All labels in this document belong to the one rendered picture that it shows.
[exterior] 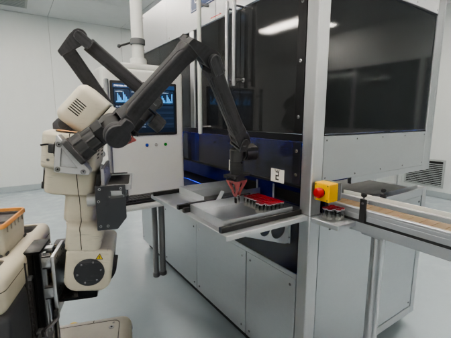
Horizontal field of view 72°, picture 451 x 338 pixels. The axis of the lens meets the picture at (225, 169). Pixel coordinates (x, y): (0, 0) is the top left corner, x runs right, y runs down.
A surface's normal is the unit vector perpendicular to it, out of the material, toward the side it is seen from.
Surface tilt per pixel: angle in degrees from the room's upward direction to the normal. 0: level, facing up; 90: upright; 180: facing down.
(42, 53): 90
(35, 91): 90
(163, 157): 90
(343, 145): 90
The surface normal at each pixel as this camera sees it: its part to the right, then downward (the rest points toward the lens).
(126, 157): 0.56, 0.14
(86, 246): 0.26, 0.16
